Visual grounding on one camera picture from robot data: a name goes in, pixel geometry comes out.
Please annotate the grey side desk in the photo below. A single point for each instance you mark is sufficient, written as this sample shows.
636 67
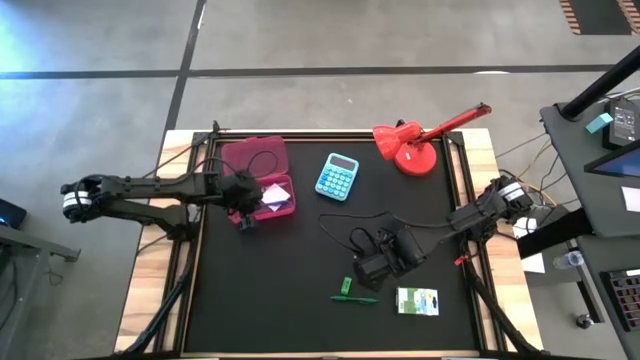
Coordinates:
575 150

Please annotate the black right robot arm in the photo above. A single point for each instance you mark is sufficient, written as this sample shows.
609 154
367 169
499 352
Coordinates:
475 215

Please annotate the red desk lamp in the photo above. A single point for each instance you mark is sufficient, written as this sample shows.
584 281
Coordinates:
415 160

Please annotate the black power adapter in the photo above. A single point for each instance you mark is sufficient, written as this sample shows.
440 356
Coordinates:
622 122

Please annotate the dark tablet screen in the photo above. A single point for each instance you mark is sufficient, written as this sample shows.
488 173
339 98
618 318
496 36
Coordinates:
620 162

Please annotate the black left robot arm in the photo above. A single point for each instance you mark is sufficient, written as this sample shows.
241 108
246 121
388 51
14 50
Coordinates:
150 185

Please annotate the white paper sheet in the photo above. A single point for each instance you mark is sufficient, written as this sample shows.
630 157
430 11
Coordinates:
534 264
632 199

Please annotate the green white card box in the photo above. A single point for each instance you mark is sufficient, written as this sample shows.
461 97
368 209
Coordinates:
417 301

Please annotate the green pen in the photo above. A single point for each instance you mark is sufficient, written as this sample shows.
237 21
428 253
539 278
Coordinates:
355 300

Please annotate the grey metal stand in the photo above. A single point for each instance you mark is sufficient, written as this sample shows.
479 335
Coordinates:
20 250

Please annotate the black caster wheel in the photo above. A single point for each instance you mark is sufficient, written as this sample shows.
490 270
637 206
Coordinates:
584 321

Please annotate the black flat beam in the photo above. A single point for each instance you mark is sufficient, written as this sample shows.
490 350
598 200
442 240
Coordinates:
550 235

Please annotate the green eraser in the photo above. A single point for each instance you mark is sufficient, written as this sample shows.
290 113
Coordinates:
346 286

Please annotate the keyboard with coloured keys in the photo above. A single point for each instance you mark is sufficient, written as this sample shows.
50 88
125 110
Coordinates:
627 300

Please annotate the pink plastic pencil case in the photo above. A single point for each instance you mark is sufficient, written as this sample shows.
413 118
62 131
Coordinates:
255 155

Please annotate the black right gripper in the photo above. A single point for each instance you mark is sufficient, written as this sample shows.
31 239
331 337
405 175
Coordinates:
377 267

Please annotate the small teal box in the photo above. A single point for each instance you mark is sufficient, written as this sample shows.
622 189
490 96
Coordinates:
599 123

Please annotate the blue calculator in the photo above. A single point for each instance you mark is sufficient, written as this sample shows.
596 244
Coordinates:
336 177

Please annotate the small red tag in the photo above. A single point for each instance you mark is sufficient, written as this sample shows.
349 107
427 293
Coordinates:
461 260

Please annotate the clear water bottle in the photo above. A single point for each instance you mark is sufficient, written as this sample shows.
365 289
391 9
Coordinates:
567 260

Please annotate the white sticky note pad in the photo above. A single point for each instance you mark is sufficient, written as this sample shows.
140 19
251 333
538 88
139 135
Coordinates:
276 195

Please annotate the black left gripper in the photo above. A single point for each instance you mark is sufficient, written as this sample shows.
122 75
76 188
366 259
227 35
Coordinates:
240 192

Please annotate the grey desk with keyboard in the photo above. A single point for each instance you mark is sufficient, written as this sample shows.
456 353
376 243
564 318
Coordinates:
600 255

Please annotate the thick black pole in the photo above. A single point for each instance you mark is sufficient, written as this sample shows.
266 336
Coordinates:
600 85

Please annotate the black aluminium table frame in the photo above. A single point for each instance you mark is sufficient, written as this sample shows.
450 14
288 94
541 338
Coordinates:
300 136

